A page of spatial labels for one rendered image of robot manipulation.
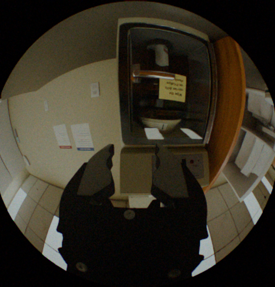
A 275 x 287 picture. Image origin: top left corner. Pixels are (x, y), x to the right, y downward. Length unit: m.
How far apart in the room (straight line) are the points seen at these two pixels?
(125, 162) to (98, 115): 0.55
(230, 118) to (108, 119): 0.74
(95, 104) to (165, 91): 0.60
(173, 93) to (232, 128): 0.24
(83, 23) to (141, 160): 0.52
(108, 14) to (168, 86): 0.32
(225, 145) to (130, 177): 0.35
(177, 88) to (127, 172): 0.27
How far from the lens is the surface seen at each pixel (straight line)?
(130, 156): 0.28
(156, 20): 0.40
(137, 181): 0.28
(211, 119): 0.36
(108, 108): 0.73
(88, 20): 0.41
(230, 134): 0.37
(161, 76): 0.21
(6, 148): 2.87
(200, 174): 0.35
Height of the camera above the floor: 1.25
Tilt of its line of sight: 29 degrees up
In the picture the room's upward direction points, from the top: 179 degrees clockwise
